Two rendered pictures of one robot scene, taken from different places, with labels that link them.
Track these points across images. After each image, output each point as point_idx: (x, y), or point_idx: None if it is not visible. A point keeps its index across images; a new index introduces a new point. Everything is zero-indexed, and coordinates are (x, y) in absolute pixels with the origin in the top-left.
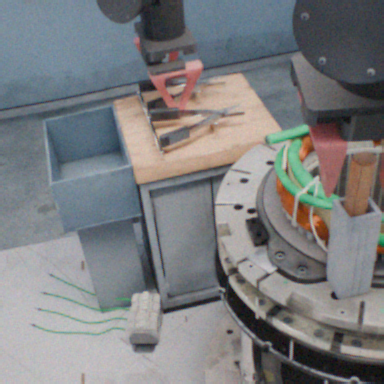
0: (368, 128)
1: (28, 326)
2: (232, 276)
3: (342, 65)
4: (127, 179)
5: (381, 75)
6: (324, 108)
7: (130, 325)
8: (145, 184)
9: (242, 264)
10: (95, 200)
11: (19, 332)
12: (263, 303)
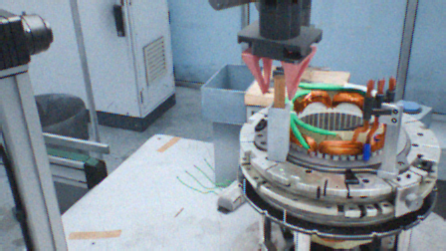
0: (259, 50)
1: (174, 176)
2: None
3: (213, 2)
4: (242, 100)
5: (220, 7)
6: (242, 35)
7: (221, 192)
8: (250, 106)
9: (241, 134)
10: (222, 106)
11: (168, 177)
12: (245, 159)
